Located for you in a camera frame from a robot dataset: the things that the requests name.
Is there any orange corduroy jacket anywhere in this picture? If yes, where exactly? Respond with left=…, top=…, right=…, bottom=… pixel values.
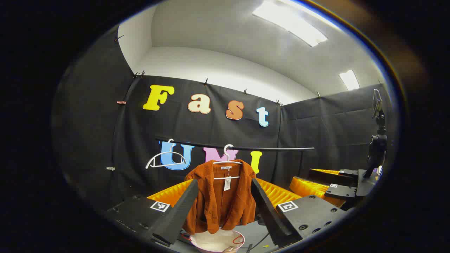
left=183, top=159, right=257, bottom=235

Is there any small ceiling light panel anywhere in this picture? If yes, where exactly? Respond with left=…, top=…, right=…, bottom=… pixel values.
left=339, top=70, right=360, bottom=91

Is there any black clothes rack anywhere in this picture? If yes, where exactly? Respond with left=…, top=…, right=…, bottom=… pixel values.
left=155, top=136, right=315, bottom=151

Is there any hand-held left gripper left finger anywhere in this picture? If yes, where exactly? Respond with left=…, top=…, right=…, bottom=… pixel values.
left=105, top=179, right=199, bottom=246

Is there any white clothes hanger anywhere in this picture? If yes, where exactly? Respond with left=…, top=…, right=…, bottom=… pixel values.
left=213, top=144, right=243, bottom=180
left=145, top=139, right=187, bottom=170

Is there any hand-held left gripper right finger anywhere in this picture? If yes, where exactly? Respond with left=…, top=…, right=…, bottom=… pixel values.
left=250, top=178, right=348, bottom=248

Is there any white laundry hamper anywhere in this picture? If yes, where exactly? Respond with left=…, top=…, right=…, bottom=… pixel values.
left=189, top=228, right=245, bottom=253

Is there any large ceiling light panel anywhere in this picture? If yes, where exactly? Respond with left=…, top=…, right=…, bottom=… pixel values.
left=252, top=0, right=328, bottom=47

